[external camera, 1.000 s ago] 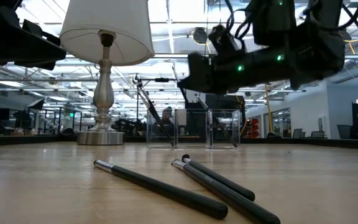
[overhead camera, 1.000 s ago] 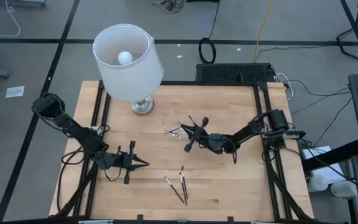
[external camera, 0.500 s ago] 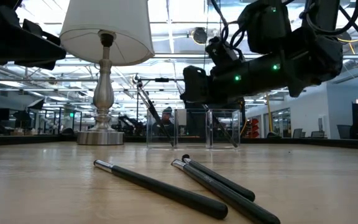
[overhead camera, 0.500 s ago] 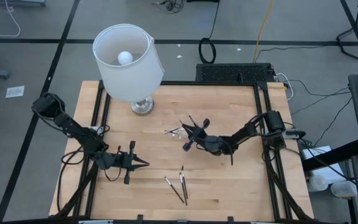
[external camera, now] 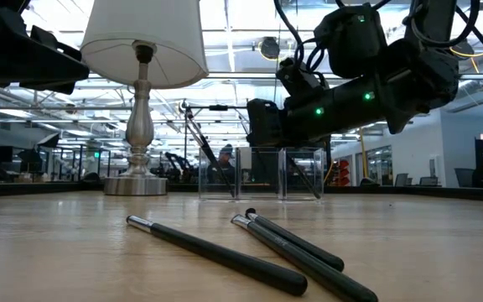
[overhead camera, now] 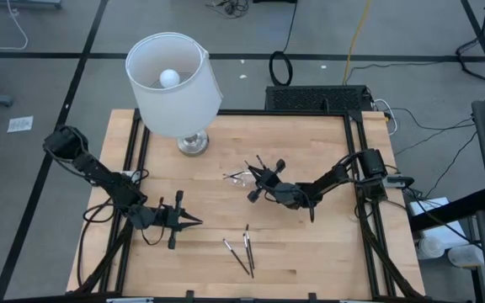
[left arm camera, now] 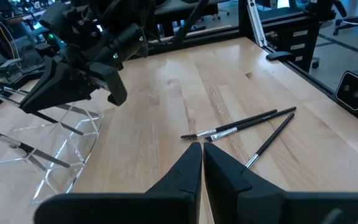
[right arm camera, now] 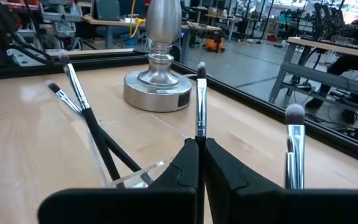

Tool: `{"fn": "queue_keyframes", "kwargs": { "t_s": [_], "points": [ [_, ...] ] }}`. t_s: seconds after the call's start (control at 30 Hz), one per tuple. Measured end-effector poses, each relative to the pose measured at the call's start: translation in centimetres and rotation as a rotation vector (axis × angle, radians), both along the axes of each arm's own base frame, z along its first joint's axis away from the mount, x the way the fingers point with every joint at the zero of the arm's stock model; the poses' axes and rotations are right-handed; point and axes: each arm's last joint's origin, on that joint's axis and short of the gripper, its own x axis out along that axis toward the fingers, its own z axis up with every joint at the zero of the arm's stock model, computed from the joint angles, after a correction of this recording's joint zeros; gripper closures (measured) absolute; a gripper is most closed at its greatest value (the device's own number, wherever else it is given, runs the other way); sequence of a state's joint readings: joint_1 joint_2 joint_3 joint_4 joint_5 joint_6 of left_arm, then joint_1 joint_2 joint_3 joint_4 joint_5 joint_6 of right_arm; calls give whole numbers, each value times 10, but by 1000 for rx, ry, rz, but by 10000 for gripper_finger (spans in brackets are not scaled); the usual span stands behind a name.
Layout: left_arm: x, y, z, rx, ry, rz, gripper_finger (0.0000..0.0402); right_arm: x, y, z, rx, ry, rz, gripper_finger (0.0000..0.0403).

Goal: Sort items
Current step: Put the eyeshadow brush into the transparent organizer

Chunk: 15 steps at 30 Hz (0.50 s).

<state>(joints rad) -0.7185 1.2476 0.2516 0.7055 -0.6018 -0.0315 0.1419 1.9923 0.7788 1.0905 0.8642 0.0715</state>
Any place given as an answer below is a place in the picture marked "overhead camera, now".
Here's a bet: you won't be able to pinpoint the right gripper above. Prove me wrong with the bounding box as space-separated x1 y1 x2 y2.
245 158 287 203

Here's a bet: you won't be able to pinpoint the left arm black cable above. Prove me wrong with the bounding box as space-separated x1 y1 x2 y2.
76 195 120 291

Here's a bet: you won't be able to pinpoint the white floor cable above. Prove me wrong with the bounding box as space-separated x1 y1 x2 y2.
0 0 29 51

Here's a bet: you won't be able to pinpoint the white roll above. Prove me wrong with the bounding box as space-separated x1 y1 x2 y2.
447 245 485 269
418 235 446 261

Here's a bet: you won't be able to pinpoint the black computer case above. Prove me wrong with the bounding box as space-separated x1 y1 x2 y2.
264 85 374 114

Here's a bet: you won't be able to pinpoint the white box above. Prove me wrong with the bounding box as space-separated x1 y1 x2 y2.
408 196 472 250

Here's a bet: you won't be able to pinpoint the black aluminium rig frame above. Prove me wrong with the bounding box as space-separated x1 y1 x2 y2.
66 108 427 303

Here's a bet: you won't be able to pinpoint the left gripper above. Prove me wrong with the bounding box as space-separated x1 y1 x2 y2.
153 189 204 250

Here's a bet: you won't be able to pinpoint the clear acrylic organizer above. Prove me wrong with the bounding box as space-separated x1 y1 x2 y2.
223 169 257 189

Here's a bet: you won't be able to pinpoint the makeup brush round dark tip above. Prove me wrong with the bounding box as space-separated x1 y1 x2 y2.
245 223 256 271

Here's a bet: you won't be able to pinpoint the paper sheet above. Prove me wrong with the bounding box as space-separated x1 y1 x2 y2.
7 115 35 134

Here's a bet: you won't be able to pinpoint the coiled black cable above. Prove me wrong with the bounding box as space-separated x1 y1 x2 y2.
268 0 299 88

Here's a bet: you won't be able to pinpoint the table lamp white shade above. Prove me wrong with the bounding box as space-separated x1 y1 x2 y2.
125 31 224 157

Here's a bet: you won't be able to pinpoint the yellow cable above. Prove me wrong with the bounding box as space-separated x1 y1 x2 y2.
342 0 373 87

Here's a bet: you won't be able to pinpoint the tangled black cables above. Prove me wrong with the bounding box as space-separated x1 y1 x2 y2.
205 0 251 19

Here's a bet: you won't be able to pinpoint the black beam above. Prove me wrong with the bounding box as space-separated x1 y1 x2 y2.
408 188 485 232

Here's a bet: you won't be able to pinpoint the makeup brush pointed silver ferrule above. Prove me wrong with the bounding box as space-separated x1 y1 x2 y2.
242 231 255 279

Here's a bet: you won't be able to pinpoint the white cable loop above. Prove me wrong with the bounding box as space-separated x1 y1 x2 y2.
372 98 399 137

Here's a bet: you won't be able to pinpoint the gray camera box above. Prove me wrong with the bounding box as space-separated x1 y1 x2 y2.
386 174 416 189

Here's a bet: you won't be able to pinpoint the black floor cable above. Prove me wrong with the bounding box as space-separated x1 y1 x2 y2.
387 107 477 146

